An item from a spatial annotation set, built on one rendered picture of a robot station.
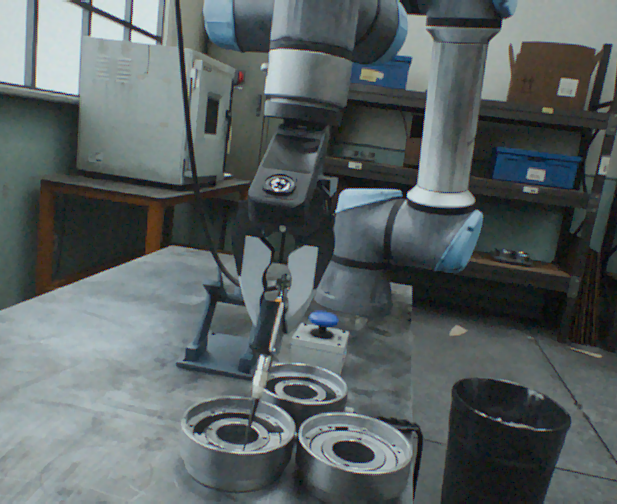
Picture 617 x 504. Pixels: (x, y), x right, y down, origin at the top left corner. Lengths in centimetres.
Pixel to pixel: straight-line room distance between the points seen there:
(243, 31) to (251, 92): 381
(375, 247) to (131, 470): 64
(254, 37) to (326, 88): 18
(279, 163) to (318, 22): 12
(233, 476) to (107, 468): 11
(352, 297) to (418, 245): 16
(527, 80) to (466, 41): 317
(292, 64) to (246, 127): 397
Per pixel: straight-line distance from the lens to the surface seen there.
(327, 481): 53
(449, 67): 97
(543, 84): 413
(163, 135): 284
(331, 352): 77
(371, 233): 105
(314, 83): 51
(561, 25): 475
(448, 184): 100
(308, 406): 61
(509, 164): 410
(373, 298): 109
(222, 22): 69
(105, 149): 297
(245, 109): 449
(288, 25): 53
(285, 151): 49
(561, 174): 417
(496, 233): 463
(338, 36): 52
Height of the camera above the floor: 110
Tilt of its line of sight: 11 degrees down
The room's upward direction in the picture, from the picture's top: 8 degrees clockwise
